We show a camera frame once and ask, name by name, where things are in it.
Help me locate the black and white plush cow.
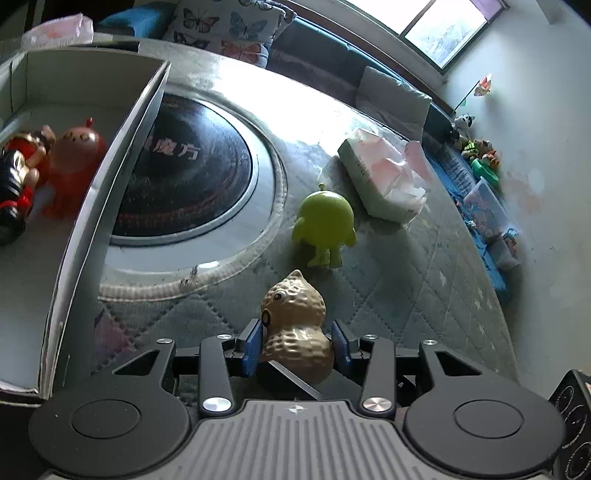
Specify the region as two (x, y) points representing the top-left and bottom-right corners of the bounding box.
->
(450, 113), (476, 139)

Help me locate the black perforated object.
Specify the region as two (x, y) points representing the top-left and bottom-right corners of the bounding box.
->
(547, 368), (591, 480)

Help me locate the green round alien toy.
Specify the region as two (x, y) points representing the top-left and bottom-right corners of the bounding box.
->
(292, 183), (358, 269)

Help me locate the clear plastic storage tub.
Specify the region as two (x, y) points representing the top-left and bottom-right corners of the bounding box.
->
(463, 178), (509, 241)

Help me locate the grey cushion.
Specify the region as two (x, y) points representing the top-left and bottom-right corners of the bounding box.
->
(355, 66), (433, 141)

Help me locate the purple curtain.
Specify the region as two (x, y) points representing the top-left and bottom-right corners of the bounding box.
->
(471, 0), (509, 21)

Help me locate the butterfly print cushion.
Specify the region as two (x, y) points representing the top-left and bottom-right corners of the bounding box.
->
(163, 0), (284, 70)
(245, 0), (298, 33)

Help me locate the black and red doll toy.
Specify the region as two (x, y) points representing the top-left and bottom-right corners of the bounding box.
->
(0, 126), (56, 246)

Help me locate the white tissue pack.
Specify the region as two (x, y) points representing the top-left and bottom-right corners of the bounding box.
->
(337, 128), (435, 225)

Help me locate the long grey cardboard box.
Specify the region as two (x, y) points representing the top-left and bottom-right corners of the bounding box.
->
(0, 48), (172, 400)

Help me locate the pile of small toys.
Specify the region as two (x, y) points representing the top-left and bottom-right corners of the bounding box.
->
(457, 136), (504, 185)

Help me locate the pink plastic bag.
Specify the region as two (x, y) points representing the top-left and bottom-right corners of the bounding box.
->
(21, 14), (93, 47)

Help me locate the red round octopus toy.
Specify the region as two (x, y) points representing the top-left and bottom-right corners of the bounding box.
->
(44, 117), (108, 217)

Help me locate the grey quilted table cover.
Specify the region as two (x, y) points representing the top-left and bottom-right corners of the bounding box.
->
(0, 34), (520, 407)

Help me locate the paper wall decoration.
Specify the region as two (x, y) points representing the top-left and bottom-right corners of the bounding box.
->
(455, 73), (494, 112)

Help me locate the round black induction cooktop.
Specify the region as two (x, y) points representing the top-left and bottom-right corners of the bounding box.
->
(111, 92), (284, 247)

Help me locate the window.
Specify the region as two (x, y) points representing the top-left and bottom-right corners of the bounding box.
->
(344, 0), (509, 70)

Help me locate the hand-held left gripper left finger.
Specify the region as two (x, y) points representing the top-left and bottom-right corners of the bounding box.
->
(113, 318), (264, 415)

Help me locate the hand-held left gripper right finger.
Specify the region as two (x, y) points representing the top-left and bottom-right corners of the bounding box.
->
(330, 319), (485, 415)

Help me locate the tan peanut toy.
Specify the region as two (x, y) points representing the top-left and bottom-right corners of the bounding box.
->
(259, 270), (335, 384)

